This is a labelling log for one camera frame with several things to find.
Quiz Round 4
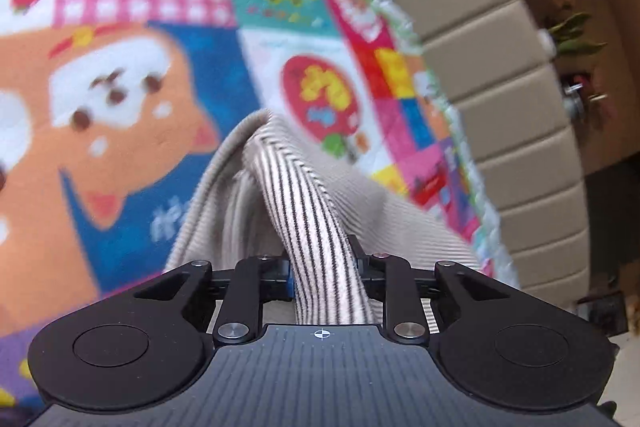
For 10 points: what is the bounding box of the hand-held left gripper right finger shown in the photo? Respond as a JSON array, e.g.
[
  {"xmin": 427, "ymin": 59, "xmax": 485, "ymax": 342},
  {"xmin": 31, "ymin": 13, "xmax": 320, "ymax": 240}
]
[{"xmin": 346, "ymin": 234, "xmax": 521, "ymax": 344}]

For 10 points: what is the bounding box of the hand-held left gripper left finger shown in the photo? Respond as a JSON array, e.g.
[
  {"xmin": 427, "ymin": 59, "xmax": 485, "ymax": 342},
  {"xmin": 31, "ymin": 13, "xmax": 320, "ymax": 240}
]
[{"xmin": 134, "ymin": 255, "xmax": 296, "ymax": 348}]

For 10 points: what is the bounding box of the beige striped garment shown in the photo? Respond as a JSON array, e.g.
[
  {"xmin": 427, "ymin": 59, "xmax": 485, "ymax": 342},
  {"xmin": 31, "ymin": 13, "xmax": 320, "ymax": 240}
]
[{"xmin": 163, "ymin": 109, "xmax": 497, "ymax": 327}]

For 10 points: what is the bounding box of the beige padded headboard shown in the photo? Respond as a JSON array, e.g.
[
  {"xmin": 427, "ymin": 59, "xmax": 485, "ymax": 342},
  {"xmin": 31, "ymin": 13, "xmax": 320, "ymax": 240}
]
[{"xmin": 350, "ymin": 0, "xmax": 592, "ymax": 303}]

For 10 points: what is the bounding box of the colourful printed blanket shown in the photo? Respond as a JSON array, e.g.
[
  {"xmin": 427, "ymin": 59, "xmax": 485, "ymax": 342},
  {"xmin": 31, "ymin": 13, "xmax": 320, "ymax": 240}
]
[{"xmin": 0, "ymin": 0, "xmax": 519, "ymax": 408}]

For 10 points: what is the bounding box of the green artificial plant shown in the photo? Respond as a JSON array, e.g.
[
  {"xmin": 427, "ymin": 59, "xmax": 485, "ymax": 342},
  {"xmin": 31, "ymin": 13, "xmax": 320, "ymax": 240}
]
[{"xmin": 546, "ymin": 12, "xmax": 609, "ymax": 56}]

